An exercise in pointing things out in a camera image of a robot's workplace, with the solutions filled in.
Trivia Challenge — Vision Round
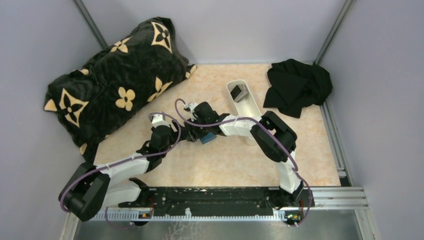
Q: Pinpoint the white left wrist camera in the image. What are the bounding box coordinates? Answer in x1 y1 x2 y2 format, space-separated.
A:
148 112 170 128

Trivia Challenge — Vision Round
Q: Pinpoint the black flower-patterned pillow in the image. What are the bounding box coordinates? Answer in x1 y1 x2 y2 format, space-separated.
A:
44 17 197 163

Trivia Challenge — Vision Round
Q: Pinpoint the blue leather card holder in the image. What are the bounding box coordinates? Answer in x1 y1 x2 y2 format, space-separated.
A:
200 132 217 145

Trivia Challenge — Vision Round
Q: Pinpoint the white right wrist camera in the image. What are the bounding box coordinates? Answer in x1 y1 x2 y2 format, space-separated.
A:
183 102 199 113

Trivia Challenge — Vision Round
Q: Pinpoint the white oblong plastic bin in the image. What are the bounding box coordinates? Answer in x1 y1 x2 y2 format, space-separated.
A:
220 79 262 146

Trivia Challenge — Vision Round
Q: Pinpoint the aluminium front rail frame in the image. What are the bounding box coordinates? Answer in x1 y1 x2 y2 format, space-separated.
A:
67 185 379 240

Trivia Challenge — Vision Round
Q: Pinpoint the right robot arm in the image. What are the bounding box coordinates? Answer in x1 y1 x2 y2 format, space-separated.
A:
183 101 304 201

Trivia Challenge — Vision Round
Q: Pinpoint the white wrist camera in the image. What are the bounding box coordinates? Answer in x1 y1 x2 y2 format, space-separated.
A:
183 102 199 113
148 112 170 128

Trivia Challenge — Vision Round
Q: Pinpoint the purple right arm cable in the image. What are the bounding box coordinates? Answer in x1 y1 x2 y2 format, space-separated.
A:
174 98 314 228

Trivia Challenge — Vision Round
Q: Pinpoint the black cloth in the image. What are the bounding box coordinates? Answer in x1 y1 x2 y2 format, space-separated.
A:
263 58 333 119

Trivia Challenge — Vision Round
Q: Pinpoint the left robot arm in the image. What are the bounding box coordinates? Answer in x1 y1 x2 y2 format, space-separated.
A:
58 121 183 222

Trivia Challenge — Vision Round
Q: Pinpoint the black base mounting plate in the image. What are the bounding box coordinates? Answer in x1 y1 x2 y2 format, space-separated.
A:
118 187 315 217

